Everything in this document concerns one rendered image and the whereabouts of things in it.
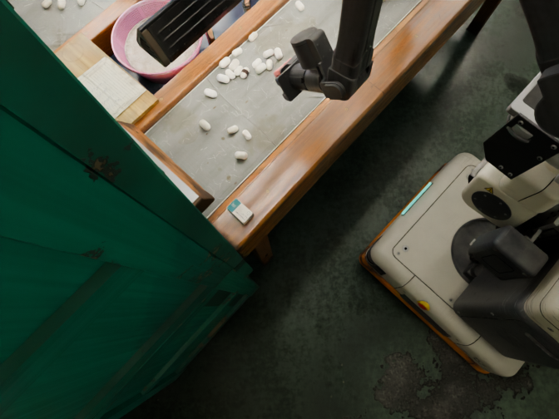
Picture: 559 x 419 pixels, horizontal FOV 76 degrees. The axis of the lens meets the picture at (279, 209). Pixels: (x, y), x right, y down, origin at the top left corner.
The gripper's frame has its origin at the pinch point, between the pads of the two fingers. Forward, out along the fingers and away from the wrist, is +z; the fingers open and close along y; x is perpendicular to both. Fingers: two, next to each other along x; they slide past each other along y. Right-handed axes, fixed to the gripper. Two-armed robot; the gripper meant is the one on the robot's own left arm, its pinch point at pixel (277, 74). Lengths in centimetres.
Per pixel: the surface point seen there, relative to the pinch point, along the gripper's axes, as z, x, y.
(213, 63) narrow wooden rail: 22.2, -5.8, 4.5
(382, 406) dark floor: -19, 127, 42
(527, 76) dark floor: 13, 100, -131
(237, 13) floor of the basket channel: 38.3, -7.9, -17.7
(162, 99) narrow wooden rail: 23.8, -7.2, 22.0
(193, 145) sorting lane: 13.8, 4.2, 25.4
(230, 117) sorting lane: 12.6, 5.2, 12.7
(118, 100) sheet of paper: 28.9, -13.2, 30.6
